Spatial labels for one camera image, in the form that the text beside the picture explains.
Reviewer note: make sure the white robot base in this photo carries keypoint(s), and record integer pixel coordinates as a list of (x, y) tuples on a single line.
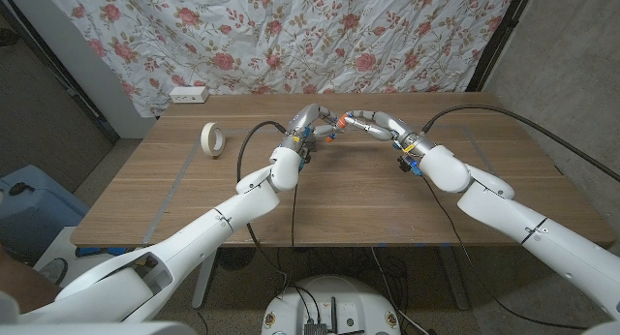
[(334, 301)]

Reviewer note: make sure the dark grey block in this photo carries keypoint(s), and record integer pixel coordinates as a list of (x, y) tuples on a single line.
[(317, 144)]

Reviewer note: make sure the blue plastic bin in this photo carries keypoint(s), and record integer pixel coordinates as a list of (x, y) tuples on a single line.
[(39, 209)]

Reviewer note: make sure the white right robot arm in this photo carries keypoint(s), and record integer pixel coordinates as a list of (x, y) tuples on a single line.
[(533, 223)]

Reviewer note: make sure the white table leg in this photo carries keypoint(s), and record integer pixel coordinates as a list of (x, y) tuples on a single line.
[(203, 286), (455, 282)]

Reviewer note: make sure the masking tape roll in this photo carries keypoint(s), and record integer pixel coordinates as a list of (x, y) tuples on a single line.
[(208, 137)]

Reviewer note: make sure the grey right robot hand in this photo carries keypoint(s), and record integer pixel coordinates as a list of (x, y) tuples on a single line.
[(392, 124)]

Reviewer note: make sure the person bare leg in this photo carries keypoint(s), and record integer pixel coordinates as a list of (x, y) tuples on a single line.
[(21, 286)]

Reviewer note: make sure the orange glue stick cap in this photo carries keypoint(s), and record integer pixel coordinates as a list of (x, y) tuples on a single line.
[(342, 120)]

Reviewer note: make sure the black round grille disc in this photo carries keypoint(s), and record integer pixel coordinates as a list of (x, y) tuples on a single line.
[(235, 260)]

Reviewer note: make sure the black backdrop stand pole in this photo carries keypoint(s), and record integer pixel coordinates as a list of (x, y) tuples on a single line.
[(499, 39)]

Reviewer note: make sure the white sneaker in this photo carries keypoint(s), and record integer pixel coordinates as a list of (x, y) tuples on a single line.
[(53, 271)]

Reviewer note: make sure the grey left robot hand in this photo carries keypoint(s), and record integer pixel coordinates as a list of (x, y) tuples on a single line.
[(305, 124)]

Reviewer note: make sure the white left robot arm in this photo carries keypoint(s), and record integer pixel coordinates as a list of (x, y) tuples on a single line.
[(194, 262)]

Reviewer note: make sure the floral backdrop cloth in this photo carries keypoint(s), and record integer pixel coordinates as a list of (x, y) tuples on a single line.
[(290, 35)]

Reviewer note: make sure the orange and white glue stick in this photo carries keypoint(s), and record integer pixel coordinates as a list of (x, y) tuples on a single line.
[(331, 135)]

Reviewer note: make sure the white power strip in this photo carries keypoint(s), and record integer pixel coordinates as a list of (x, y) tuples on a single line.
[(189, 95)]

